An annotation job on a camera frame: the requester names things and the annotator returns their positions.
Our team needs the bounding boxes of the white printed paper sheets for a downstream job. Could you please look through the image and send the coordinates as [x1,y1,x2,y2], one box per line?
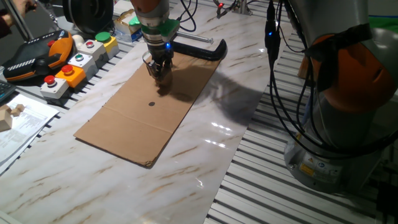
[0,93,60,175]

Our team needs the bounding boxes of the white box small red button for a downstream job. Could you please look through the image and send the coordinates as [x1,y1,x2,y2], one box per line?
[76,39,109,68]

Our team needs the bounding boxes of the cardboard box white label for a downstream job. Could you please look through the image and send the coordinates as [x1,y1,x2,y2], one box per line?
[113,9,142,37]

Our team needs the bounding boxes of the large wooden cube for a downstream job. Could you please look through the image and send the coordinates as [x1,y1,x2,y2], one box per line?
[0,109,13,132]

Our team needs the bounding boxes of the grey metal frame bar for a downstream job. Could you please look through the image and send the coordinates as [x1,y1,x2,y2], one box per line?
[2,0,35,41]

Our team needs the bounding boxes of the black orange teach pendant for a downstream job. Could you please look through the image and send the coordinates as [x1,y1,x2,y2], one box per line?
[2,29,75,83]

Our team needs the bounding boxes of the brown cardboard sheet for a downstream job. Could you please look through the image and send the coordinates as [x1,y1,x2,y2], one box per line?
[73,51,222,169]

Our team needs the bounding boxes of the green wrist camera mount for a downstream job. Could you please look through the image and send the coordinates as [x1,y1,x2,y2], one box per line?
[129,16,180,39]

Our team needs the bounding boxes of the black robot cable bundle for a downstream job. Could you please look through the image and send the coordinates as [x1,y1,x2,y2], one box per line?
[264,0,398,161]

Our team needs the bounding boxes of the orange box red button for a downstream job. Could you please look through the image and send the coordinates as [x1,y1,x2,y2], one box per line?
[55,64,87,88]

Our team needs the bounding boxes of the long metal bolt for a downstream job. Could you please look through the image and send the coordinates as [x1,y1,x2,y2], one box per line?
[175,30,215,44]

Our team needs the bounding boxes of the orange brown cardboard boxes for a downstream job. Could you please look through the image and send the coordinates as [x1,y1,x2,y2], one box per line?
[297,55,312,79]

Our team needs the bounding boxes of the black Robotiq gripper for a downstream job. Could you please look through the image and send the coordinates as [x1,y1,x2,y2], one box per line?
[145,42,174,84]

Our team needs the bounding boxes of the small device red light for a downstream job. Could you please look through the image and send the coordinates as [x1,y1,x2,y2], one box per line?
[213,0,253,19]

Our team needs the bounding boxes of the green cloth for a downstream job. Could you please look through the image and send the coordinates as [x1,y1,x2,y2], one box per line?
[368,15,398,35]

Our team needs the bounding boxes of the white box green button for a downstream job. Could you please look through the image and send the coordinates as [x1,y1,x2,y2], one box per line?
[67,52,100,80]

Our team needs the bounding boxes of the white egg shaped object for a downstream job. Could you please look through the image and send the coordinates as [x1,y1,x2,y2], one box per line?
[71,34,85,49]

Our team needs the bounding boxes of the black filament spool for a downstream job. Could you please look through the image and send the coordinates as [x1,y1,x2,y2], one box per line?
[62,0,115,35]

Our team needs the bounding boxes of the black computer keyboard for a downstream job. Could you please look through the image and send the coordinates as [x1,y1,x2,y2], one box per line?
[0,80,17,105]

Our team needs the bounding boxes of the yellow box green button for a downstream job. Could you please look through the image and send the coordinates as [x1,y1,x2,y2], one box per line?
[95,31,121,60]

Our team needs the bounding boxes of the transparent plastic cable loop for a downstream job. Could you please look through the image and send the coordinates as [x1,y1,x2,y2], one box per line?
[142,50,156,75]

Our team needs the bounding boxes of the black curved plastic handle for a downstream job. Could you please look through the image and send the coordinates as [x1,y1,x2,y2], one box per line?
[170,39,228,62]

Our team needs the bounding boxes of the white marble pattern mat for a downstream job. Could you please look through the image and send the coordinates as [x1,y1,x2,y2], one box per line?
[0,0,295,224]

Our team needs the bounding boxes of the white box large red button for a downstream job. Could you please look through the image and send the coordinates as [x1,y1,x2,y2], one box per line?
[39,75,70,100]

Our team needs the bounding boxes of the person hand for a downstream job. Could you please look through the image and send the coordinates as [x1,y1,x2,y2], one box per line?
[11,0,37,18]

